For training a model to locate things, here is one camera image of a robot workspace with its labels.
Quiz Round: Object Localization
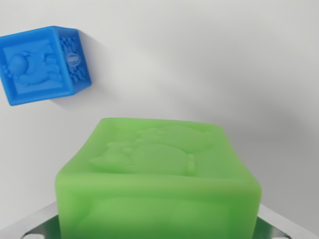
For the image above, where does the gripper right finger with silver black pad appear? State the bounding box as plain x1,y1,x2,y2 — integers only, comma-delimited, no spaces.
253,203,319,239

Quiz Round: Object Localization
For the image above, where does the gripper left finger with silver black pad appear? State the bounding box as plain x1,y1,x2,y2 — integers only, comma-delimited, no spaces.
0,201,60,239

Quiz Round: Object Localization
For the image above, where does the green embossed toy cube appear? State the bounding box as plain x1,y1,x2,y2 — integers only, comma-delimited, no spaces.
54,117,262,239

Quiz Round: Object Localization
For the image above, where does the blue embossed toy cube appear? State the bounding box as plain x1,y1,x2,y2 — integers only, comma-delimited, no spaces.
0,25,92,107

